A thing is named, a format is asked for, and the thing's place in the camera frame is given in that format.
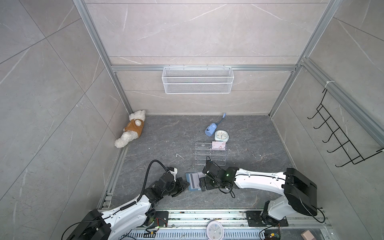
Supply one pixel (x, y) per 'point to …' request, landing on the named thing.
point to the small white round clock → (221, 135)
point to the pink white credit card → (218, 145)
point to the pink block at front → (307, 235)
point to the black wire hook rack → (344, 142)
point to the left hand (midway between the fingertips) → (190, 181)
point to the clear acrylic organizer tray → (203, 152)
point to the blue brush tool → (210, 129)
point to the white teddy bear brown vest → (133, 129)
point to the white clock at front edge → (215, 230)
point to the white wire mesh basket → (197, 80)
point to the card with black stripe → (194, 182)
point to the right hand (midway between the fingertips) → (205, 183)
